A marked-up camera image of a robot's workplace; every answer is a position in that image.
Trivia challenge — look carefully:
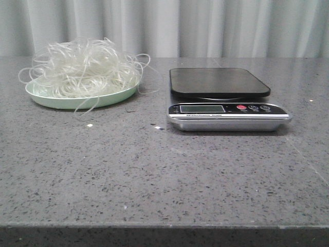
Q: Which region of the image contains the silver black kitchen scale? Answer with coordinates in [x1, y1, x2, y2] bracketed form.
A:
[167, 68, 292, 132]

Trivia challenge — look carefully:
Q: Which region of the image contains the white translucent vermicelli bundle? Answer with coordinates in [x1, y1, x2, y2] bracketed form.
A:
[18, 38, 160, 98]

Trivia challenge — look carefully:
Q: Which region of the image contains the light green round plate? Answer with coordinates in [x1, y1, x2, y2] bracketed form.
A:
[25, 80, 139, 110]

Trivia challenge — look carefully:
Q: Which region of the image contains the white pleated curtain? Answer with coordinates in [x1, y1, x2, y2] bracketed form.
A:
[1, 1, 328, 58]

